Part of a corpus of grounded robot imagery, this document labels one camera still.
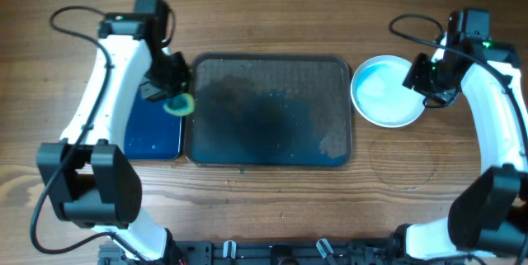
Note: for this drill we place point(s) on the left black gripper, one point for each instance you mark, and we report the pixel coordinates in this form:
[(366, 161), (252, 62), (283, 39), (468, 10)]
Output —
[(184, 74)]

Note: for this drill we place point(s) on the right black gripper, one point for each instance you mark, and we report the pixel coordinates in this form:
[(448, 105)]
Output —
[(423, 82)]

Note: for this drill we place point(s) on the green yellow sponge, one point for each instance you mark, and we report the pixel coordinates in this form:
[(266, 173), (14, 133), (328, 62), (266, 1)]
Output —
[(181, 105)]

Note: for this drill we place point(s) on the white plate stained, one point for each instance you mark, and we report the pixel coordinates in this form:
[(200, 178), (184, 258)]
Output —
[(378, 93)]

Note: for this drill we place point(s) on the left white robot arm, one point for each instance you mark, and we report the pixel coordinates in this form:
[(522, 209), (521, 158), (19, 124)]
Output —
[(87, 177)]

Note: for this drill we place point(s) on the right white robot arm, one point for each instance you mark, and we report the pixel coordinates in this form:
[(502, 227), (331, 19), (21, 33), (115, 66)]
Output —
[(483, 220)]

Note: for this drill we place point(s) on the blue water tray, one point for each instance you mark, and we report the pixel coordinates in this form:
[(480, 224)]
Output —
[(151, 133)]

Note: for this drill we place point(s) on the dark brown serving tray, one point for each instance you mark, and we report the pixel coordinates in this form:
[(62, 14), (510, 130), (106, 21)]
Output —
[(270, 110)]

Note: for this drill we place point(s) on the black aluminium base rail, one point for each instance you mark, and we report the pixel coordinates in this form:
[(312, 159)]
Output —
[(355, 252)]

